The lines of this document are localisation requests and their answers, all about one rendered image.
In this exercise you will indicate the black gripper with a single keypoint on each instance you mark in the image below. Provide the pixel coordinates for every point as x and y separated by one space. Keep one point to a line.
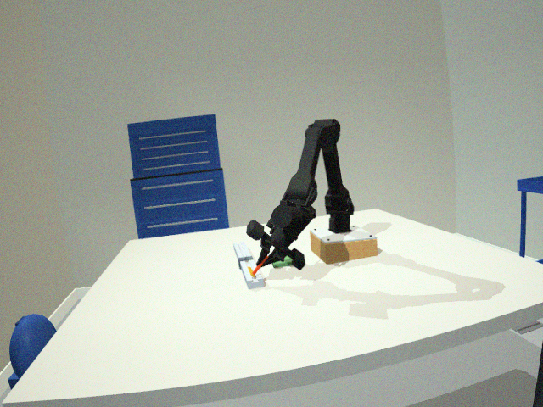
280 239

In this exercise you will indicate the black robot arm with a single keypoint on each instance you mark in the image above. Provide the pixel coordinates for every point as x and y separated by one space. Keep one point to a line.
295 210

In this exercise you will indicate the grey slotted metal rail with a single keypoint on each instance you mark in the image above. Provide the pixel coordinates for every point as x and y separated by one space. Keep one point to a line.
245 259

